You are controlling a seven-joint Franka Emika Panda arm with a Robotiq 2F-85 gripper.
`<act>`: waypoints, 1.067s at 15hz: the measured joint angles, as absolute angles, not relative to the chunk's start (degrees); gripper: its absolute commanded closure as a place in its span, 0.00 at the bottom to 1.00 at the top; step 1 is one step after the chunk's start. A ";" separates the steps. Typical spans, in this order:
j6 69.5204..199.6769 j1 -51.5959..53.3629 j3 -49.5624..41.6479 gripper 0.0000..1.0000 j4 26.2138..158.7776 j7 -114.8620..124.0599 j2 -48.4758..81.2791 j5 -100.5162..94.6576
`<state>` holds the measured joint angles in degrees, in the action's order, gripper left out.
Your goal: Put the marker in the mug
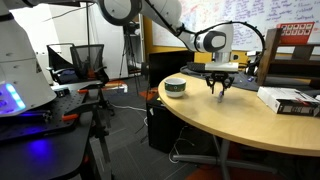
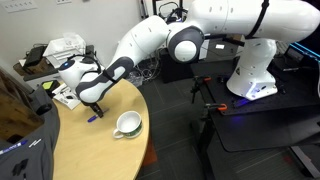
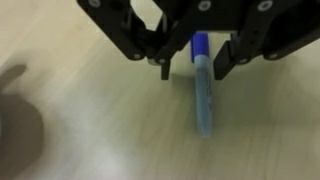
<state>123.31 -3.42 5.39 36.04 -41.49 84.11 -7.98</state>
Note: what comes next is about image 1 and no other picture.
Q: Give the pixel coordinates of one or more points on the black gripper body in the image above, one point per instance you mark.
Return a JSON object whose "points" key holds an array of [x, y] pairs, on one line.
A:
{"points": [[220, 76]]}

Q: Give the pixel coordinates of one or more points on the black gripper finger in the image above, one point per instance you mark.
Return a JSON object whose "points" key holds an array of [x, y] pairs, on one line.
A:
{"points": [[212, 86], [227, 85]]}

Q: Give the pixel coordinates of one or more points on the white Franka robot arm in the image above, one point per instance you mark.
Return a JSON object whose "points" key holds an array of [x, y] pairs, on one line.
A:
{"points": [[166, 10]]}

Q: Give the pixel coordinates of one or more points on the white green mug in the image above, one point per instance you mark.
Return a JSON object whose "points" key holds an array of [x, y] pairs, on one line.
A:
{"points": [[175, 90]]}

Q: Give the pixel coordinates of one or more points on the black keyboard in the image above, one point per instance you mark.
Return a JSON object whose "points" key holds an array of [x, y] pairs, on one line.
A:
{"points": [[196, 68]]}

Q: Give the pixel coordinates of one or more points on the black desk gadget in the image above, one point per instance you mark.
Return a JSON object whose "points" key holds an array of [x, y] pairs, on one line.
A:
{"points": [[250, 66]]}

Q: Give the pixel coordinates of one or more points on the black monitor panel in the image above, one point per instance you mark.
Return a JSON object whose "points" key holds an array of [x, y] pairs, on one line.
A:
{"points": [[170, 65]]}

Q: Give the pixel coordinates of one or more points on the brown wooden shelf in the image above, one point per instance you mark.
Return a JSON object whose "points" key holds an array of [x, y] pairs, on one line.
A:
{"points": [[266, 56]]}

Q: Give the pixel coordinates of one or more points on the white black book box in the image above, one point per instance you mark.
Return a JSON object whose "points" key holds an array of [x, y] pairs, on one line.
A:
{"points": [[286, 100]]}

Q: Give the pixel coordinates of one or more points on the black computer tower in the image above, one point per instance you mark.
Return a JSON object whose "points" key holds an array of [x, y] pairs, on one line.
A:
{"points": [[163, 126]]}

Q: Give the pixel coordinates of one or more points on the grey metal table leg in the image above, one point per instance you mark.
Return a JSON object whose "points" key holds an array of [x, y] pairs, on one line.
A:
{"points": [[224, 156]]}

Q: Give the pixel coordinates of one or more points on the red sign card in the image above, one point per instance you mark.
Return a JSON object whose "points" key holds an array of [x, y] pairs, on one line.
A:
{"points": [[295, 38]]}

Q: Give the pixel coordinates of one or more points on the written whiteboard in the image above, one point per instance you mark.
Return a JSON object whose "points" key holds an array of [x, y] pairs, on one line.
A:
{"points": [[283, 13]]}

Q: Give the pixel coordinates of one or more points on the white floor box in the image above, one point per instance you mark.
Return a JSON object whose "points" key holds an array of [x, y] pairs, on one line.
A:
{"points": [[116, 88]]}

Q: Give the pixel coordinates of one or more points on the black mesh office chair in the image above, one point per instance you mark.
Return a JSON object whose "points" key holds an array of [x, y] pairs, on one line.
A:
{"points": [[86, 56]]}

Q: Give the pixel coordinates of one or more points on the small black box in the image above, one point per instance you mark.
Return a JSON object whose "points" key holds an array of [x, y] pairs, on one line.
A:
{"points": [[62, 92]]}

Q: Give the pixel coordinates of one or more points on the black perforated mounting board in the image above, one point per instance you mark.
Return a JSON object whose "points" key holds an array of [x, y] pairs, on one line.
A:
{"points": [[56, 106]]}

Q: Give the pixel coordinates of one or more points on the black framed chair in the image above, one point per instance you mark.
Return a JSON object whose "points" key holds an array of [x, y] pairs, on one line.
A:
{"points": [[55, 61]]}

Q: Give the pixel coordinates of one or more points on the black robot table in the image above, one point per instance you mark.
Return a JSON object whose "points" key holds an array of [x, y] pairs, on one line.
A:
{"points": [[50, 160]]}

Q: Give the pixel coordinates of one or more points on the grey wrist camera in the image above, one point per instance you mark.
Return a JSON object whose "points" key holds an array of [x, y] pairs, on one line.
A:
{"points": [[221, 67]]}

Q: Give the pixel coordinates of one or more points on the black camera tripod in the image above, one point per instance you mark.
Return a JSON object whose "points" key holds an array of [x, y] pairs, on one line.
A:
{"points": [[128, 50]]}

